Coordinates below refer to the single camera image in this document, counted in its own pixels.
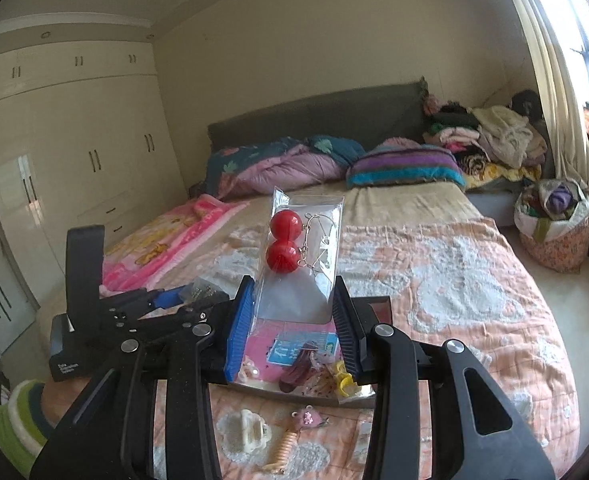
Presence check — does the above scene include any pink bear spiral hair tie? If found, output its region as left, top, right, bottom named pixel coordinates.
left=262, top=406, right=323, bottom=473

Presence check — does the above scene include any brown hair clip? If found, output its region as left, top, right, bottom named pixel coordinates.
left=278, top=347, right=320, bottom=393

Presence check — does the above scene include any orange cloud quilt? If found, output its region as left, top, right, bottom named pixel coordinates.
left=37, top=200, right=582, bottom=480

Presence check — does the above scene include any cream claw hair clip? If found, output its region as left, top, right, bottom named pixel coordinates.
left=217, top=409, right=270, bottom=453

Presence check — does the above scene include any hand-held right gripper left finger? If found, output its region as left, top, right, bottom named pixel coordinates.
left=29, top=275, right=256, bottom=480

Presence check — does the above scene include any dark grey headboard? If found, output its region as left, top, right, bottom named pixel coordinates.
left=207, top=77, right=430, bottom=161

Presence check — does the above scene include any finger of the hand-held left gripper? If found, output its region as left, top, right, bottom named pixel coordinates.
left=174, top=296, right=235, bottom=328
left=144, top=284, right=195, bottom=308

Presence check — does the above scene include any floral bag of clothes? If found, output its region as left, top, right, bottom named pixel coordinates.
left=514, top=177, right=589, bottom=275

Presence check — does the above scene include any red ball earrings packet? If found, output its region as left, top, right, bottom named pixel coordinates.
left=254, top=186, right=345, bottom=325

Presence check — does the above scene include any pile of clothes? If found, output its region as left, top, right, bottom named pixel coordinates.
left=421, top=89, right=550, bottom=183

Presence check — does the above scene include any cream wardrobe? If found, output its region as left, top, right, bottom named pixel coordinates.
left=0, top=47, right=188, bottom=281

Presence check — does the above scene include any shallow pink-lined cardboard box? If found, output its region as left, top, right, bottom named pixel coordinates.
left=232, top=296, right=392, bottom=408

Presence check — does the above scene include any striped purple pillow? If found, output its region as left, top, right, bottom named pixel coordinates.
left=345, top=137, right=467, bottom=191

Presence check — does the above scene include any cream curtain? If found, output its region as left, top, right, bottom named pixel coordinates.
left=494, top=0, right=589, bottom=191

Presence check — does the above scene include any pink and blue duvet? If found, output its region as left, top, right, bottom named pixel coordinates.
left=205, top=135, right=367, bottom=201

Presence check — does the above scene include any beige bed sheet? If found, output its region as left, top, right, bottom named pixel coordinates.
left=224, top=180, right=480, bottom=241

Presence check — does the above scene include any pink printed blanket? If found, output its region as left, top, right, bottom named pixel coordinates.
left=99, top=194, right=250, bottom=296

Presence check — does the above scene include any grey bedside bench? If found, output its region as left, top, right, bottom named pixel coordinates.
left=467, top=190, right=522, bottom=226

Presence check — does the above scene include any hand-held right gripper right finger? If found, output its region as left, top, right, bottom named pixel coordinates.
left=331, top=275, right=557, bottom=480

